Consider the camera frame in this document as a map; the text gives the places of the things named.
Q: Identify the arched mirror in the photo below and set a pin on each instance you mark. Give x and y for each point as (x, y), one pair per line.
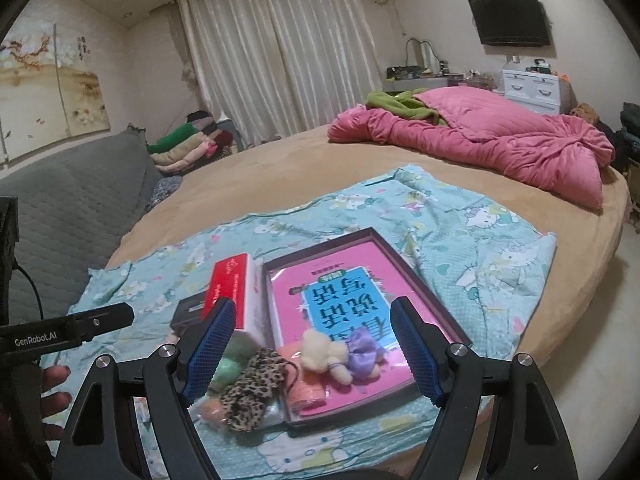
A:
(422, 55)

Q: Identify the dark floral cloth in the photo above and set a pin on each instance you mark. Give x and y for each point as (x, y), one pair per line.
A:
(162, 192)

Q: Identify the pink quilt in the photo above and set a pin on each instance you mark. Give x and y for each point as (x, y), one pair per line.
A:
(500, 135)

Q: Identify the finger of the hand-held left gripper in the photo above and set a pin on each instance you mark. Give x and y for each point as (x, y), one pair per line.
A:
(107, 317)

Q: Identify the red tissue pack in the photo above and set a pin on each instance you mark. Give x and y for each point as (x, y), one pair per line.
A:
(235, 285)

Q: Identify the cream plush scrunchie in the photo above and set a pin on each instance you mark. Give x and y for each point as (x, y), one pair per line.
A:
(320, 352)

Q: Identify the orange scrunchie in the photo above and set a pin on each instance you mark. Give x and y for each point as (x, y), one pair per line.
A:
(307, 392)

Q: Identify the grey quilted headboard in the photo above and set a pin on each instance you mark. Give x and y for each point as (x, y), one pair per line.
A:
(75, 200)

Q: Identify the black box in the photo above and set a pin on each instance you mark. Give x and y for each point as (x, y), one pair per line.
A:
(187, 312)

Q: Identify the cyan cat print blanket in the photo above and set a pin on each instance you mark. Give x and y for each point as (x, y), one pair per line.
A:
(450, 240)

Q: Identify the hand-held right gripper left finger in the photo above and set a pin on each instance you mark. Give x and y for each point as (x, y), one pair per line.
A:
(212, 342)

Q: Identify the dark clothes pile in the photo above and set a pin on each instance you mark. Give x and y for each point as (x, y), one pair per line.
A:
(625, 135)

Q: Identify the pink book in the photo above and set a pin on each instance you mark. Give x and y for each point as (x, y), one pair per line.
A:
(320, 250)
(350, 275)

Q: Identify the stack of folded clothes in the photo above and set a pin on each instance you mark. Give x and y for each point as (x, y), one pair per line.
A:
(185, 152)

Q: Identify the cluttered dressing table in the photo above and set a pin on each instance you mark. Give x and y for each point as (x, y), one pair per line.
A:
(435, 79)

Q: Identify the small tissue packet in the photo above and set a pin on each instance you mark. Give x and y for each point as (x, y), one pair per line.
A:
(272, 414)

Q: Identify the peach pompom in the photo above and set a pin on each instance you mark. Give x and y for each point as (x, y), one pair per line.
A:
(210, 407)

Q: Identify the leopard print scrunchie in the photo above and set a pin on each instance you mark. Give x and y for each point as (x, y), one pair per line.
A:
(250, 385)

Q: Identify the person's left hand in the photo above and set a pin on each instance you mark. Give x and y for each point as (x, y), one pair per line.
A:
(55, 376)

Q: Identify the white drawer cabinet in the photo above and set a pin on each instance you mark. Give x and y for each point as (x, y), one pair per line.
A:
(530, 87)

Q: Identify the green blanket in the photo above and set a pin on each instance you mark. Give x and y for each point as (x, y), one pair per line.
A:
(395, 102)

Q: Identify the brown patterned cloth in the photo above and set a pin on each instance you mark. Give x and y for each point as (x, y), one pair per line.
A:
(585, 112)

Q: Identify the white curtain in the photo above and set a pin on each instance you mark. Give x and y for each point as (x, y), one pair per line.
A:
(280, 60)

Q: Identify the black wall television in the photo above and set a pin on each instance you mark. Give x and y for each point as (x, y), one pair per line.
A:
(510, 20)

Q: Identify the purple scrunchie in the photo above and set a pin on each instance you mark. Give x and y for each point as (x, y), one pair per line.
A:
(362, 355)

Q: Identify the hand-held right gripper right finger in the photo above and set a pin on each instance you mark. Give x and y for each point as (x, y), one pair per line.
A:
(415, 350)

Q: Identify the floral wall painting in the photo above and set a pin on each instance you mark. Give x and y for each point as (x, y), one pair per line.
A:
(45, 90)

